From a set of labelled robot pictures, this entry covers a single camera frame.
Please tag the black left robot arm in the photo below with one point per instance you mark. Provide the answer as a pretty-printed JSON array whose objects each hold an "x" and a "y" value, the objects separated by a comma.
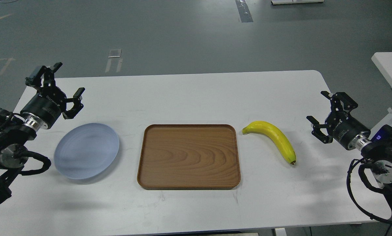
[{"x": 15, "y": 158}]

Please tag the white object on floor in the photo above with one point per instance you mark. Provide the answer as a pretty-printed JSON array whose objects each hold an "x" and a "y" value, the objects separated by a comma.
[{"x": 283, "y": 2}]

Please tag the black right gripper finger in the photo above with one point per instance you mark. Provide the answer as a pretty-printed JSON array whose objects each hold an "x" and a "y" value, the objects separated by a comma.
[
  {"x": 340, "y": 102},
  {"x": 316, "y": 130}
]

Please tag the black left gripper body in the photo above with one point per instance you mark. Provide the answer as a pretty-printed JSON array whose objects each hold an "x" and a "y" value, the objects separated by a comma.
[{"x": 48, "y": 104}]

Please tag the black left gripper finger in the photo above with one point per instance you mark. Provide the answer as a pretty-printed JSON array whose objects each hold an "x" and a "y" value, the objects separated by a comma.
[
  {"x": 76, "y": 100},
  {"x": 43, "y": 77}
]

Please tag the yellow banana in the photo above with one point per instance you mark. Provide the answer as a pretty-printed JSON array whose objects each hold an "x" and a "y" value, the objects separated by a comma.
[{"x": 276, "y": 135}]

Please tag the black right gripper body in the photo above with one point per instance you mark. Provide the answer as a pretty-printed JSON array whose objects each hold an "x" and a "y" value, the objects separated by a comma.
[{"x": 344, "y": 128}]

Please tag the light blue plate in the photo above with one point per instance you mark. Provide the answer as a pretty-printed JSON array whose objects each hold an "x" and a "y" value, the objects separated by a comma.
[{"x": 86, "y": 151}]

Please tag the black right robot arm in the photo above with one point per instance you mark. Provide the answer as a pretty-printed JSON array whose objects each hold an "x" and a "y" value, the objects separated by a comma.
[{"x": 375, "y": 166}]

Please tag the brown wooden tray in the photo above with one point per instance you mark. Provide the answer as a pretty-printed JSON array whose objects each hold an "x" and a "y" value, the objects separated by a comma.
[{"x": 189, "y": 157}]

